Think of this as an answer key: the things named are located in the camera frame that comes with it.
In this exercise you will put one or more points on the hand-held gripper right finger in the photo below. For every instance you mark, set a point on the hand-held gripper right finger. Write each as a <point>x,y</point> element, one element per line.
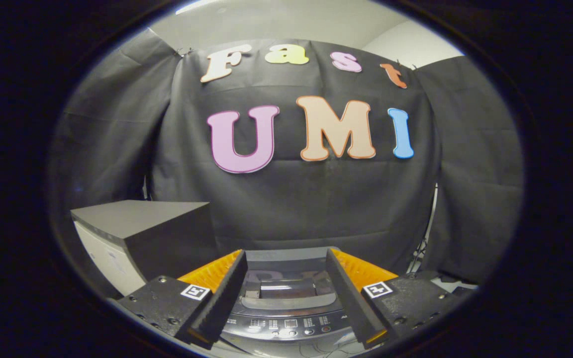
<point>351,298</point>

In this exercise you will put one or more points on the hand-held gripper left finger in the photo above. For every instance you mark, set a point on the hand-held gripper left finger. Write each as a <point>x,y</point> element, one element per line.
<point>227,298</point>

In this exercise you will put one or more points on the dark grey washing machine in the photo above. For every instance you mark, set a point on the dark grey washing machine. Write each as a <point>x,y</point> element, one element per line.
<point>286,325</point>

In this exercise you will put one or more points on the black metal backdrop stand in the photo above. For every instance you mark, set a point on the black metal backdrop stand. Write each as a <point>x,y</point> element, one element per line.
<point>429,223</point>

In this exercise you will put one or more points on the black backdrop cloth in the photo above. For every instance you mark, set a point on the black backdrop cloth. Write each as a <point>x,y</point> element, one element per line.
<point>291,204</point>

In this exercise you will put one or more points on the grey cabinet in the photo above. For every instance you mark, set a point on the grey cabinet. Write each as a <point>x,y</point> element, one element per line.
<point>142,219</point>

